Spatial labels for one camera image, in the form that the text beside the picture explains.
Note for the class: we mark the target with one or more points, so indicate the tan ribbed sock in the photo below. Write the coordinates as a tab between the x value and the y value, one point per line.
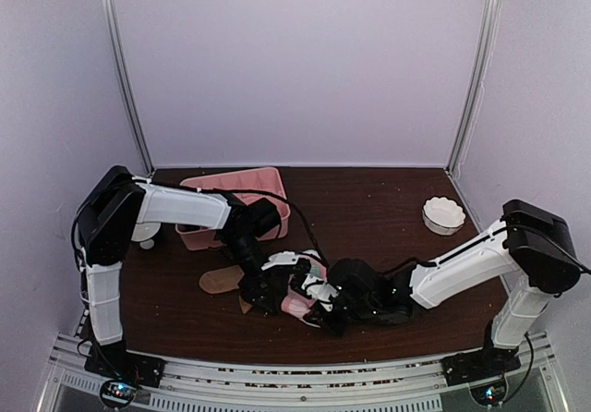
224	280

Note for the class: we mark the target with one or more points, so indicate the white round cup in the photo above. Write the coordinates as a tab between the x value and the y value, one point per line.
144	235

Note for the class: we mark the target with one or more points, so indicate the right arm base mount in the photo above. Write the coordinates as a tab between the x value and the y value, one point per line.
484	371

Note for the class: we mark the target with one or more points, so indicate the aluminium frame post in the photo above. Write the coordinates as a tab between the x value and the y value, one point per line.
484	48
125	87

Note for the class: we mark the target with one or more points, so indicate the left aluminium frame post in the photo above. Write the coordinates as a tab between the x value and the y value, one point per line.
125	87

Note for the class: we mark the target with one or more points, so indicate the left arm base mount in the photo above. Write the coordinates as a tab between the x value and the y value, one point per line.
124	382

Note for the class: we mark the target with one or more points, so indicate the pink patterned sock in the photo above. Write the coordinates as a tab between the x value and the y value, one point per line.
296	305

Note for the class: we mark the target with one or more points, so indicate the right aluminium frame post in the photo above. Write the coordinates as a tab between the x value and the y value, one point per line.
484	48

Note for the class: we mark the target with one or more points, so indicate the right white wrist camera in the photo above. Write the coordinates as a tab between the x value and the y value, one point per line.
320	291

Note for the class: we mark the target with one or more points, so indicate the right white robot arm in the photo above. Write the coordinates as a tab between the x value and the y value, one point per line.
526	239

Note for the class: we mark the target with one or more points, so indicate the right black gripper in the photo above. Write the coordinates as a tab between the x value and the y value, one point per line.
325	324

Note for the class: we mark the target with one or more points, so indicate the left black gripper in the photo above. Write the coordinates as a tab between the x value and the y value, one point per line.
251	293

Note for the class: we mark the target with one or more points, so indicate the white scalloped bowl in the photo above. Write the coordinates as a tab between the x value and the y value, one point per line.
443	216

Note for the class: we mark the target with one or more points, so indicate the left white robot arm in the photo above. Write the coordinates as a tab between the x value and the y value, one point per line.
235	210

